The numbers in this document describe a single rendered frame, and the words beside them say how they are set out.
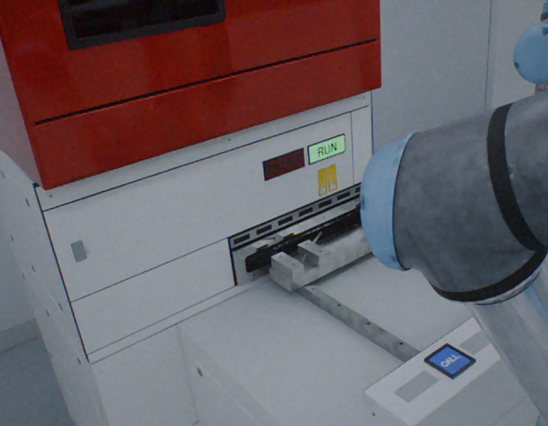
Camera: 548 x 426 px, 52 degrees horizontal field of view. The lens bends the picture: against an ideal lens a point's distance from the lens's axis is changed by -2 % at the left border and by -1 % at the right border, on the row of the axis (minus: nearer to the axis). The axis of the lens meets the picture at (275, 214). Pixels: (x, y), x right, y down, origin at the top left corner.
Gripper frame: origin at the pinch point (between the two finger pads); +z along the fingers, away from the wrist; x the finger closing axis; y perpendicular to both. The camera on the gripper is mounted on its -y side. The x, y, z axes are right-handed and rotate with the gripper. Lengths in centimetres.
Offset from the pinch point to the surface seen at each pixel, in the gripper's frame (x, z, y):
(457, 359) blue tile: 25.0, 14.2, -0.1
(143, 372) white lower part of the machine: 56, 37, 58
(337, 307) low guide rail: 18.8, 25.6, 35.2
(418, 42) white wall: -207, 20, 207
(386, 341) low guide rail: 19.0, 26.2, 20.5
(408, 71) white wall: -198, 37, 207
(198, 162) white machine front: 34, -6, 58
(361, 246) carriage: 0, 23, 47
